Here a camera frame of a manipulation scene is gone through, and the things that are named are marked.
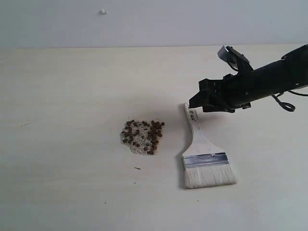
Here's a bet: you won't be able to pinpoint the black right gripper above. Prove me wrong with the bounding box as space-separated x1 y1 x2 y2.
189 74 251 113

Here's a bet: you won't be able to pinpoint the wide white paint brush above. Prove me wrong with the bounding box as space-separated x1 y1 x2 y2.
182 103 237 189

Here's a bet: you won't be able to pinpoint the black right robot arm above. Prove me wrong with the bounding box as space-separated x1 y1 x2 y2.
188 45 308 113

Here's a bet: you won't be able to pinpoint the brown pellets and white crumbs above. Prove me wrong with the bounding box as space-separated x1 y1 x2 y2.
120 119 165 155

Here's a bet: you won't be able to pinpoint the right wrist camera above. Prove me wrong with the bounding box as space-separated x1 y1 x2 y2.
218 46 253 73

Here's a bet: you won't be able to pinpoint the black right camera cable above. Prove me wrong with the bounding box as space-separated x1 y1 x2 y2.
270 89 308 113

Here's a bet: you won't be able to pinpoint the white blob on wall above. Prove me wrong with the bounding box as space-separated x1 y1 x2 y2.
98 9 108 15

